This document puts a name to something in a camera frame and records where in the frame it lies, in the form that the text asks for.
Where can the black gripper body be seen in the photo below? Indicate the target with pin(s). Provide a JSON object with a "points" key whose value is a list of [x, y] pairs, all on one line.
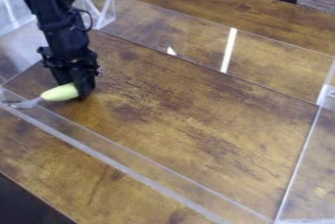
{"points": [[84, 60]]}

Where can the clear acrylic enclosure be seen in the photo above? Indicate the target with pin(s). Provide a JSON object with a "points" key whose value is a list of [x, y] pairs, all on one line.
{"points": [[209, 128]]}

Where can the green handled metal spoon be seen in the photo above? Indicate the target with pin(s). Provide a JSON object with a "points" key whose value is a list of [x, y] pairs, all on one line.
{"points": [[57, 94]]}

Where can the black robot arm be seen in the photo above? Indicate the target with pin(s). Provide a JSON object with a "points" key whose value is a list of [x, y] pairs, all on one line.
{"points": [[67, 56]]}

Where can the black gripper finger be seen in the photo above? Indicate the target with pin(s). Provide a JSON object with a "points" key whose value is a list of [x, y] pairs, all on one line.
{"points": [[83, 81], [61, 75]]}

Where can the clear acrylic corner bracket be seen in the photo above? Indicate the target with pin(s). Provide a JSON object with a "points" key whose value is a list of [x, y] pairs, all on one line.
{"points": [[95, 18]]}

